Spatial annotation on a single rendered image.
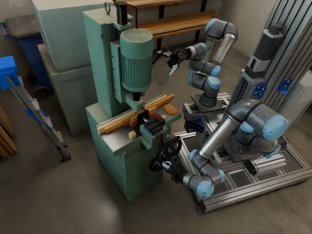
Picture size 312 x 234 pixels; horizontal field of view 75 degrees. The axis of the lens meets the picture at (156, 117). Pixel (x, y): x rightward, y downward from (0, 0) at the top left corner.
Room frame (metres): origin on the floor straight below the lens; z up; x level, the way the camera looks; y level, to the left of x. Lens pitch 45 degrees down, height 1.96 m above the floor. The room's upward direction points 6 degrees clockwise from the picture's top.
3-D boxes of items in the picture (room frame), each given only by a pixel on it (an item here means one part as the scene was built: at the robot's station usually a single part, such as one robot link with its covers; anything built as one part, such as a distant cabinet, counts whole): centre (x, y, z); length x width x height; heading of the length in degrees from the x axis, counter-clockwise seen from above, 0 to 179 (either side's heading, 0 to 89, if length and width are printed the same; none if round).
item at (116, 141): (0.96, 0.06, 0.87); 0.61 x 0.30 x 0.06; 134
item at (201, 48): (1.26, -0.23, 1.34); 0.11 x 0.08 x 0.09; 134
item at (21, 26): (2.36, 1.57, 0.48); 0.64 x 0.54 x 0.97; 129
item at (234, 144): (0.92, -0.62, 0.87); 0.15 x 0.15 x 0.10
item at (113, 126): (1.07, 0.10, 0.92); 0.62 x 0.02 x 0.04; 134
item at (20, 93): (1.19, 1.05, 0.58); 0.27 x 0.25 x 1.16; 126
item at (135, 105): (1.05, 0.15, 1.03); 0.14 x 0.07 x 0.09; 44
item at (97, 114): (1.12, 0.23, 0.76); 0.57 x 0.45 x 0.09; 44
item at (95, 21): (1.24, 0.34, 1.16); 0.22 x 0.22 x 0.72; 44
